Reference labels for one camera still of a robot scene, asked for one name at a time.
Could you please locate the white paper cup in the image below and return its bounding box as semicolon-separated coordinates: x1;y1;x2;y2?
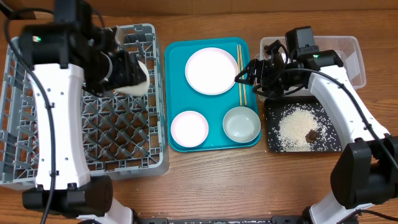
114;61;150;96

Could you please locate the white rice pile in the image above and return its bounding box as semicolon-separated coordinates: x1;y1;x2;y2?
267;104;346;152

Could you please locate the grey bowl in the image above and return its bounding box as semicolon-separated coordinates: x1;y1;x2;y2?
223;106;261;143

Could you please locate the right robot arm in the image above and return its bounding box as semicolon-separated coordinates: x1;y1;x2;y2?
235;26;397;224

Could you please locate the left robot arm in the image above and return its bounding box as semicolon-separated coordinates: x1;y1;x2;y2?
14;1;150;223

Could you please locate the right wooden chopstick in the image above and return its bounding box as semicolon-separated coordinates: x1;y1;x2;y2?
238;45;248;106

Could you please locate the black tray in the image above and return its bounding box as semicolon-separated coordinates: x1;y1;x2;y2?
263;95;343;154

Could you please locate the large white plate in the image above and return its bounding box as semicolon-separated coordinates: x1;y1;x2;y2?
185;47;238;95

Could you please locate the teal serving tray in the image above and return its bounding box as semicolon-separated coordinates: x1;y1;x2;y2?
164;37;261;152

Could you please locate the grey plastic dish rack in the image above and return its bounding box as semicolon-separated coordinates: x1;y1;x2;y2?
1;24;169;190

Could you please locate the clear plastic bin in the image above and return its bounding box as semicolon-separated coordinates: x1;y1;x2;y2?
256;35;366;96

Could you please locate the small white plate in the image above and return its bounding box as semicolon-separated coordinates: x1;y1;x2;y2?
170;111;209;147

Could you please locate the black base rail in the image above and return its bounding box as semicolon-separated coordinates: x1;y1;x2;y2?
133;215;310;224

